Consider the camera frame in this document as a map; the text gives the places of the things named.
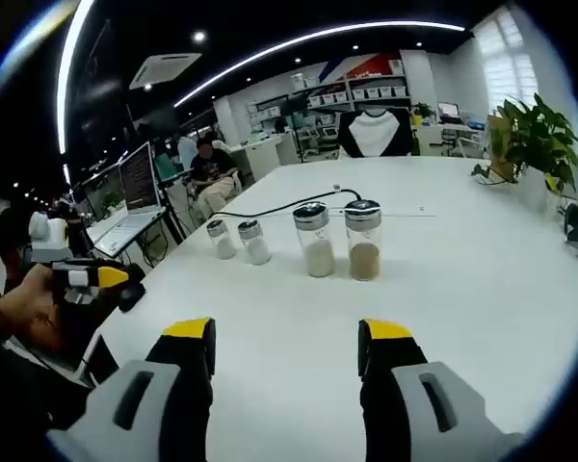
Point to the tall seasoning bottle white powder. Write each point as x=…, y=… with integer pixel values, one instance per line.
x=318, y=257

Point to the computer monitor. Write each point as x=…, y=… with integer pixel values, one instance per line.
x=449, y=110

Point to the chair with black-white shirt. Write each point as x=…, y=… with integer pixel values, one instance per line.
x=373, y=132

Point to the white office chair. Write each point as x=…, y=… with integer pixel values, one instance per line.
x=48, y=233

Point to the tall seasoning bottle brown powder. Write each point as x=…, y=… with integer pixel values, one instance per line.
x=364, y=260

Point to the white storage shelving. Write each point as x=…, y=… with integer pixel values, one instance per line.
x=347, y=94

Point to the small seasoning bottle white powder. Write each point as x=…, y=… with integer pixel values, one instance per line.
x=256, y=248
x=224, y=245

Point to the green potted plant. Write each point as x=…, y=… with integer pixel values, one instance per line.
x=534, y=139

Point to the person's dark clothing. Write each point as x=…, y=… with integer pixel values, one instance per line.
x=24, y=380

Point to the ceiling air conditioner vent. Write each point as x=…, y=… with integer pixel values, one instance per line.
x=166, y=69

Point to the black computer mouse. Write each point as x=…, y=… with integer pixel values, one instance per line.
x=132, y=296

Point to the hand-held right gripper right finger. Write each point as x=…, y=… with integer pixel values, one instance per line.
x=414, y=414

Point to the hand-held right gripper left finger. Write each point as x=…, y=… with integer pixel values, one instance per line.
x=139, y=409

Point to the white side desk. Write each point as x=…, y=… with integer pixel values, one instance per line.
x=103, y=231

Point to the open silver laptop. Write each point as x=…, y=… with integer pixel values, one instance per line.
x=137, y=180

